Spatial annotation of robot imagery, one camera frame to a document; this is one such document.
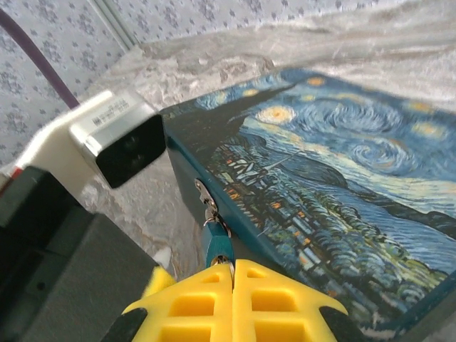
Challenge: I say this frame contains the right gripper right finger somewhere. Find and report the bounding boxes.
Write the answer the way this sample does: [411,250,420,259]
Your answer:
[232,259,365,342]

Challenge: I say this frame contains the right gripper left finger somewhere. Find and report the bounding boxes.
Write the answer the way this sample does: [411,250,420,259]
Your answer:
[108,264,235,342]

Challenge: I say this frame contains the teal padlock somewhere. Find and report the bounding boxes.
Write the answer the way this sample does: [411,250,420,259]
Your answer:
[200,217,235,268]

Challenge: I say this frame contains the starry night print box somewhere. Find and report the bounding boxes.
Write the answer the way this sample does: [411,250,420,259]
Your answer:
[162,67,456,342]

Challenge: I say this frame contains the small white scrap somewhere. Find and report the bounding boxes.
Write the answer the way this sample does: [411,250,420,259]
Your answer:
[152,247,172,267]

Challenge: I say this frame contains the silver box hasp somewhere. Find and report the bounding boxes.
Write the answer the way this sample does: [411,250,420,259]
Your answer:
[194,177,232,238]

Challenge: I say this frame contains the silver camera module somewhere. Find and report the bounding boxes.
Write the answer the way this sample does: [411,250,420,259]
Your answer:
[14,90,167,214]

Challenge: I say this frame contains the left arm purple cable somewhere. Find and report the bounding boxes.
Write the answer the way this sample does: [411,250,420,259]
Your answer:
[0,6,81,108]

